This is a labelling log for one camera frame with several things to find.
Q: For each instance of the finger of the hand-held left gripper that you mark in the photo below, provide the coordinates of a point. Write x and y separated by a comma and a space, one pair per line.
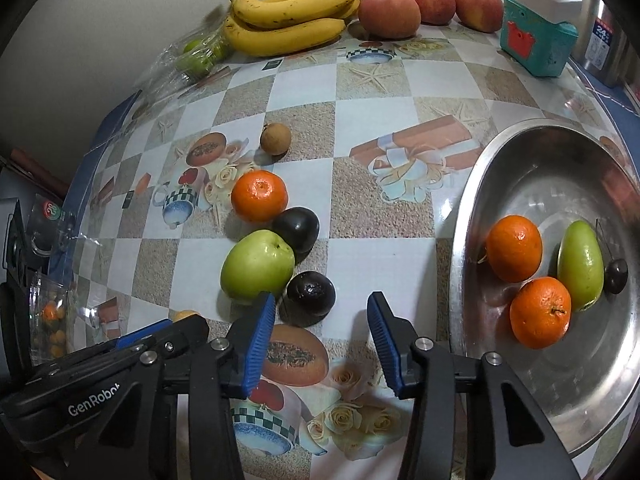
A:
145, 331
187, 327

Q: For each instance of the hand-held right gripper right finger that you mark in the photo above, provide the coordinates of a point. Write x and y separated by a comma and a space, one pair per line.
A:
382, 345

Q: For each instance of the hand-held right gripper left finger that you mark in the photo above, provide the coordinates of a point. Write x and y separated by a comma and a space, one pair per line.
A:
260, 340

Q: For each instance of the dark purple plum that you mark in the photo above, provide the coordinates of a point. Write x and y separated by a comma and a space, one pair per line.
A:
311, 292
616, 275
296, 229

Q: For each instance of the green apple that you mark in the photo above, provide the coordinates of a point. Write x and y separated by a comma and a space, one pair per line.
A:
257, 267

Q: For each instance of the orange mandarin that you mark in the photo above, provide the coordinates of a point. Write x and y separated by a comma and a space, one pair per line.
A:
514, 247
259, 196
540, 312

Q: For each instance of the round steel basin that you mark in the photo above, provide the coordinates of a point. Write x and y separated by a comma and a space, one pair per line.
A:
575, 370

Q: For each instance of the green mango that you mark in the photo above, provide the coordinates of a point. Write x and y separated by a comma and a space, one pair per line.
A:
580, 265

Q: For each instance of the clear bag of green fruits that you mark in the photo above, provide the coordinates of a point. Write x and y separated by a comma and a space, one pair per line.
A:
195, 55

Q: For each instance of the clear plastic clamshell box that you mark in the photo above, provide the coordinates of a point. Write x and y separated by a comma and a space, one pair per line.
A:
50, 320

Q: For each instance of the dark grey object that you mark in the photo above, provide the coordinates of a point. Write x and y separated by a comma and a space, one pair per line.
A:
10, 230

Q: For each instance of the small brown kiwi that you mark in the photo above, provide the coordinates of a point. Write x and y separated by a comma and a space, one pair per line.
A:
275, 139

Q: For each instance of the blue tablecloth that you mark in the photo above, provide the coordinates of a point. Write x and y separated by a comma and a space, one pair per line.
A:
117, 112

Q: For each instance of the red apple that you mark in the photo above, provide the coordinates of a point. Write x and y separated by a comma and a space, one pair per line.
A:
477, 7
390, 12
430, 0

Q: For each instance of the teal plastic box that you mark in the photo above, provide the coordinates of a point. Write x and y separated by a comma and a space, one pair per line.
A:
535, 42

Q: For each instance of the steel thermos kettle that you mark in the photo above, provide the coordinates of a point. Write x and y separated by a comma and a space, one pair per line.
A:
605, 45

